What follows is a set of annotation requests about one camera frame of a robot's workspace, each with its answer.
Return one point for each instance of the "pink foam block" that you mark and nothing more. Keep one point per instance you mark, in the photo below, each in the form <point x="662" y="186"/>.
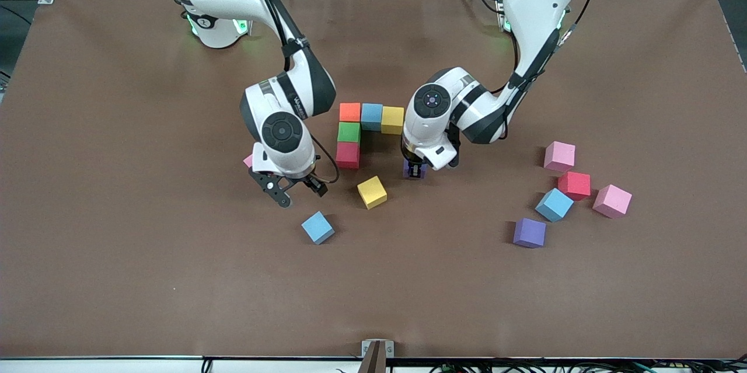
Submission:
<point x="559" y="156"/>
<point x="248" y="160"/>
<point x="612" y="201"/>

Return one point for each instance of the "large table mat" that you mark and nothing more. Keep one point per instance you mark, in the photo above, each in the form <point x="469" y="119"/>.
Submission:
<point x="175" y="274"/>

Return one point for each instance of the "yellow foam block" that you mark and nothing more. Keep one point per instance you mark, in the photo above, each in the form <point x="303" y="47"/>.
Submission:
<point x="372" y="192"/>
<point x="393" y="121"/>

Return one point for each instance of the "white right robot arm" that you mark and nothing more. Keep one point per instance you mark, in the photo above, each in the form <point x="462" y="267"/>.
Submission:
<point x="286" y="133"/>

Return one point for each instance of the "small metal bracket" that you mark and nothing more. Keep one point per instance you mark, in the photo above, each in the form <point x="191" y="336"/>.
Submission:
<point x="366" y="348"/>

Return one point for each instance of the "white table frame rail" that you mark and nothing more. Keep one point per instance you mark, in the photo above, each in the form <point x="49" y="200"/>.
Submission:
<point x="117" y="367"/>

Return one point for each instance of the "orange foam block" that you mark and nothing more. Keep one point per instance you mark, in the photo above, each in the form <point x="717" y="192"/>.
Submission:
<point x="350" y="112"/>

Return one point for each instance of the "purple foam block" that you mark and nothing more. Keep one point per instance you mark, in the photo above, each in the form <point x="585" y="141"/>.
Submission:
<point x="407" y="171"/>
<point x="529" y="233"/>

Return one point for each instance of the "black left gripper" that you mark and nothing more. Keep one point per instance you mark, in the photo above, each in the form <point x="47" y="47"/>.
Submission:
<point x="414" y="166"/>

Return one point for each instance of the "green foam block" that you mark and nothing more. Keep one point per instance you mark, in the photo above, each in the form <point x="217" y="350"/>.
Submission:
<point x="349" y="132"/>

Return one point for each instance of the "red foam block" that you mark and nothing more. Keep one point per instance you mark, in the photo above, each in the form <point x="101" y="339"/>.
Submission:
<point x="348" y="154"/>
<point x="575" y="184"/>

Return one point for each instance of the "blue foam block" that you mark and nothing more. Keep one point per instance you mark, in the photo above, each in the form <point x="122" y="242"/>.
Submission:
<point x="554" y="205"/>
<point x="372" y="117"/>
<point x="318" y="227"/>

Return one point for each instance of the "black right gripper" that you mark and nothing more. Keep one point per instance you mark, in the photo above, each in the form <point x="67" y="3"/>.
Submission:
<point x="307" y="179"/>

